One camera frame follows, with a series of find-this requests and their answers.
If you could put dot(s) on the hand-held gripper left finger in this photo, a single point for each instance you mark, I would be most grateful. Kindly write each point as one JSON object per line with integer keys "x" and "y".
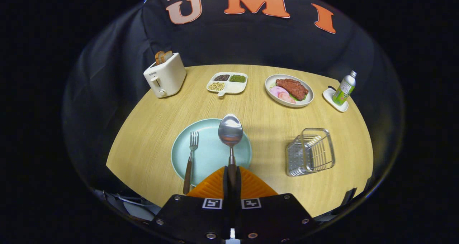
{"x": 193, "y": 215}

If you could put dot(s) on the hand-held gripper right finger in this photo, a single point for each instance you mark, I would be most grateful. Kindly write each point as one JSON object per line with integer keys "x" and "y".
{"x": 272, "y": 215}

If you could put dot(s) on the pale green round plate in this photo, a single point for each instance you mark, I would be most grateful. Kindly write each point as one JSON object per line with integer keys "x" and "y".
{"x": 208, "y": 154}

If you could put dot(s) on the pink ham slice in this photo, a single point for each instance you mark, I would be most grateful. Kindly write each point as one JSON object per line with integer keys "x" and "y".
{"x": 287, "y": 97}
{"x": 277, "y": 91}

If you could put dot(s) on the green lettuce leaf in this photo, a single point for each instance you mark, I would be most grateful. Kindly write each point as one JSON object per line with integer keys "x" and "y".
{"x": 300, "y": 98}

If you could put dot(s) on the brown steak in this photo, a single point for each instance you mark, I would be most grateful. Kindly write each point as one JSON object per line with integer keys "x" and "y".
{"x": 292, "y": 88}

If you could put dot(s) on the pile of yellow soybeans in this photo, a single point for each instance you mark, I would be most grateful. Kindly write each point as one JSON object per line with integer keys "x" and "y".
{"x": 216, "y": 86}

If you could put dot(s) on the white square coaster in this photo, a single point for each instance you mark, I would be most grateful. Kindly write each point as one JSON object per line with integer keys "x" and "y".
{"x": 329, "y": 97}

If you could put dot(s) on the white divided dish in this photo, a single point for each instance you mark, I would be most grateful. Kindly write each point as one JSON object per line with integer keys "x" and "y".
{"x": 236, "y": 87}

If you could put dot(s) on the white oval plate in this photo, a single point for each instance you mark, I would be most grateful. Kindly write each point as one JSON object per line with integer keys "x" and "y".
{"x": 272, "y": 81}

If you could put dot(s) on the cream white toaster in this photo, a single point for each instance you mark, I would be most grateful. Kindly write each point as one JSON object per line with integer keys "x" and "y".
{"x": 168, "y": 77}

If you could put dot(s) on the pile of dark beans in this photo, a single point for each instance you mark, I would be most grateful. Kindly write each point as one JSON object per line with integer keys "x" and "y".
{"x": 222, "y": 77}

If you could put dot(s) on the pile of green beans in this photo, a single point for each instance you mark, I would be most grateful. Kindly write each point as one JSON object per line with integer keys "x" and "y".
{"x": 237, "y": 78}

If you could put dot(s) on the green label metal bottle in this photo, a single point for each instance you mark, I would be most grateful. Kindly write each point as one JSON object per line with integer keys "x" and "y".
{"x": 343, "y": 90}

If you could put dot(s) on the toasted bread slice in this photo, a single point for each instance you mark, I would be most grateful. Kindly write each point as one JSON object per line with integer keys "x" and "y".
{"x": 168, "y": 56}
{"x": 159, "y": 57}

